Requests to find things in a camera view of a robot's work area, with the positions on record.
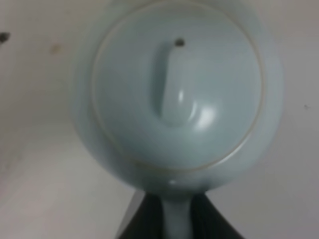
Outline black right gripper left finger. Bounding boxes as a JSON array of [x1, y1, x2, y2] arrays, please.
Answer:
[[117, 191, 163, 239]]

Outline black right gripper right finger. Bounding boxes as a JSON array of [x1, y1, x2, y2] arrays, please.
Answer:
[[190, 194, 243, 239]]

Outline light blue porcelain teapot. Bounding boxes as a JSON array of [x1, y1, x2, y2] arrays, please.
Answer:
[[71, 0, 283, 239]]

